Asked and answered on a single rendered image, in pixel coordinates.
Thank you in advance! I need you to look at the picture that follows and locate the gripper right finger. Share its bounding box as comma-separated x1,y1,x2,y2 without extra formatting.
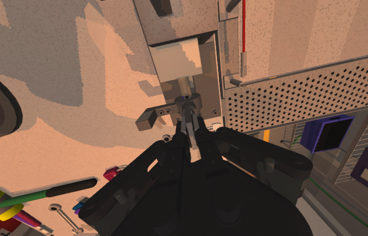
192,112,314,205

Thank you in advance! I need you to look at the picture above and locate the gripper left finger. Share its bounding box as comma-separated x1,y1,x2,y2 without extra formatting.
79,112,193,229

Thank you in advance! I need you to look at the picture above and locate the grey stop collar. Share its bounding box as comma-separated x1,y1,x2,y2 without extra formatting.
173,92,203,115

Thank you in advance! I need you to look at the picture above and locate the grey lock pin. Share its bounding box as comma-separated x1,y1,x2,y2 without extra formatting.
240,51,249,78

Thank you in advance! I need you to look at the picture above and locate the pale grey idler block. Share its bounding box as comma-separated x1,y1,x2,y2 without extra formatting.
148,37,204,82

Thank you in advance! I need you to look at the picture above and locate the magenta small clip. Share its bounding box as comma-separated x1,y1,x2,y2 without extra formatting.
103,165,122,182

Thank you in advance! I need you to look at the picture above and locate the grey perforated guard panel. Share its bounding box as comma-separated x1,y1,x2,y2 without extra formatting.
223,52,368,133

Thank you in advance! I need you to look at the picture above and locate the purple open bin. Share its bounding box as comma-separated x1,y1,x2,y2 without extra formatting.
299,114,355,154

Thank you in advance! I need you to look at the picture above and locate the blue purple small piece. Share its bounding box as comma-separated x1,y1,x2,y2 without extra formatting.
72,201,86,215

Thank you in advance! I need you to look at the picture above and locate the tan threaded rod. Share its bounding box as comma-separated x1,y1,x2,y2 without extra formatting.
178,76,194,98

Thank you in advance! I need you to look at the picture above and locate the silver spanner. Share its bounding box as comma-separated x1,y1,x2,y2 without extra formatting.
48,203,84,235

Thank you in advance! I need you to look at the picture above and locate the dark square bar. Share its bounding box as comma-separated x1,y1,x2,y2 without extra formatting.
149,0,174,18

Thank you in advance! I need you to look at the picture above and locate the grey angle bracket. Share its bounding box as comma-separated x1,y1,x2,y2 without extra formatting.
135,104,183,132

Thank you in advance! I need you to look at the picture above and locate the green shaft black handle screwdriver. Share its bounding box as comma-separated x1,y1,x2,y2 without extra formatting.
0,177,99,209

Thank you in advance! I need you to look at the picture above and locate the grey round rail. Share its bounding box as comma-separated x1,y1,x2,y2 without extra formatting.
229,48,368,88

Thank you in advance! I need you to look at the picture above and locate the green cable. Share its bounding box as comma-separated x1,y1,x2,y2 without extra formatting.
307,176,368,236

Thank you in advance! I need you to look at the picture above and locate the red purple handled tool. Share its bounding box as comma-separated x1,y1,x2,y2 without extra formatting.
12,210,55,235

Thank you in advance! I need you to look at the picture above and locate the red lanyard cord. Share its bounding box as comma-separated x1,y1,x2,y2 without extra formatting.
242,0,247,53

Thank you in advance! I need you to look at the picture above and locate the grey take-up frame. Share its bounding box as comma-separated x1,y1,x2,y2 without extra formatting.
132,0,240,128

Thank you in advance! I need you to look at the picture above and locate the dark round handle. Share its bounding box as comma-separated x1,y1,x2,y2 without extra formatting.
225,0,242,13

